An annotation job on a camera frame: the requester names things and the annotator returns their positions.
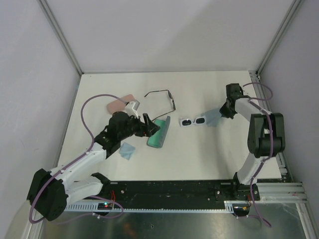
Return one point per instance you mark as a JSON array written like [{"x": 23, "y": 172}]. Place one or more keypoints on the aluminium frame post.
[
  {"x": 280, "y": 33},
  {"x": 52, "y": 20}
]

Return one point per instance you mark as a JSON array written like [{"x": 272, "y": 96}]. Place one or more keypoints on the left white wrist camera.
[{"x": 131, "y": 108}]

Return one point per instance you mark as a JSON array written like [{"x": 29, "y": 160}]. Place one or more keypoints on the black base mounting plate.
[{"x": 177, "y": 193}]

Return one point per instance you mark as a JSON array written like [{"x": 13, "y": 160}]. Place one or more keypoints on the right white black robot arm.
[{"x": 266, "y": 138}]

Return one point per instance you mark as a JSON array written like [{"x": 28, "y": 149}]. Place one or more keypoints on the right aluminium frame post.
[{"x": 280, "y": 33}]

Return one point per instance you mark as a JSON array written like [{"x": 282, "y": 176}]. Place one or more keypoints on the small circuit board with leds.
[{"x": 105, "y": 205}]

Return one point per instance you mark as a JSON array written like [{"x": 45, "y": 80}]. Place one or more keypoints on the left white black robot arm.
[{"x": 51, "y": 192}]

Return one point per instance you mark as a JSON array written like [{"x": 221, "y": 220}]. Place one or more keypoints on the brown thin-frame glasses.
[{"x": 171, "y": 99}]

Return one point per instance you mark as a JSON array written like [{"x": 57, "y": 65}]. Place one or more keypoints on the small blue crumpled cloth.
[{"x": 126, "y": 151}]

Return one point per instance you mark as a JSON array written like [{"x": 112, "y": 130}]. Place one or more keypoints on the pink glasses case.
[{"x": 117, "y": 105}]

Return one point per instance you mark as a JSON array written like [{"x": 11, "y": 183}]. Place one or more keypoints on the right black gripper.
[{"x": 225, "y": 113}]

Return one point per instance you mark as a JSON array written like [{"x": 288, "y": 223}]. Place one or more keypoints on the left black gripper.
[{"x": 143, "y": 128}]

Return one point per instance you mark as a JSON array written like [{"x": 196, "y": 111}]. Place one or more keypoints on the white slotted cable duct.
[{"x": 212, "y": 207}]

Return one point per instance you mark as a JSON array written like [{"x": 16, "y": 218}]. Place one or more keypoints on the blue-grey glasses case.
[{"x": 157, "y": 140}]

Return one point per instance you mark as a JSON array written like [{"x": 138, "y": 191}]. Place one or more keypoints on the white frame sunglasses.
[{"x": 193, "y": 122}]

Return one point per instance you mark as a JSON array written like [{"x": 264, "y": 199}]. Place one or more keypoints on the left aluminium frame post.
[{"x": 52, "y": 20}]

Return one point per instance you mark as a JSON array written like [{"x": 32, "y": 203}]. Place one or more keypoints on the light blue cleaning cloth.
[{"x": 213, "y": 117}]

